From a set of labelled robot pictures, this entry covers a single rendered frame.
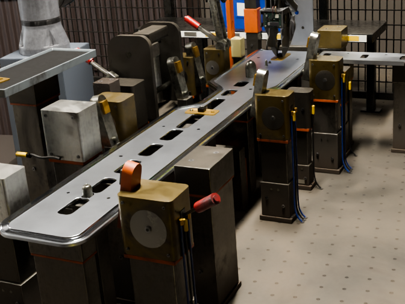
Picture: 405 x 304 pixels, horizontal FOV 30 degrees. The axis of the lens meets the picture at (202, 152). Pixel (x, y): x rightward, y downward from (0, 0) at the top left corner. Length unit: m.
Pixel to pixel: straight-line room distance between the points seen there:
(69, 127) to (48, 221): 0.32
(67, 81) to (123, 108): 0.47
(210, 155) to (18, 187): 0.39
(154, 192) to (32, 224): 0.24
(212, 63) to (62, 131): 0.81
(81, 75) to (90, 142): 0.66
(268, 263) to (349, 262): 0.19
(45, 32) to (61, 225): 0.99
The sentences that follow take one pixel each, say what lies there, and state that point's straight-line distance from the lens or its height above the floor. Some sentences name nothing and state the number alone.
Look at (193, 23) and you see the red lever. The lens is 2.39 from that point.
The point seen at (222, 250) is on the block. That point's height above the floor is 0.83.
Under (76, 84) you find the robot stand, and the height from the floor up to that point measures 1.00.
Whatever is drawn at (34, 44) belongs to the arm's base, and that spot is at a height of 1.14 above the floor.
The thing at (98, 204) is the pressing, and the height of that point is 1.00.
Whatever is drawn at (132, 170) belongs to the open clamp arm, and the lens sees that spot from 1.32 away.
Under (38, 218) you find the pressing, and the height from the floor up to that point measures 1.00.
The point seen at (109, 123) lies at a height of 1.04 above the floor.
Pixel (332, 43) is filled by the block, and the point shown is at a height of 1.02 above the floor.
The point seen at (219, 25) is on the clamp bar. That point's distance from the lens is 2.35.
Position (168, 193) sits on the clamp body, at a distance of 1.31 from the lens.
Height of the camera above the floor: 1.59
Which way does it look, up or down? 21 degrees down
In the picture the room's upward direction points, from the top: 4 degrees counter-clockwise
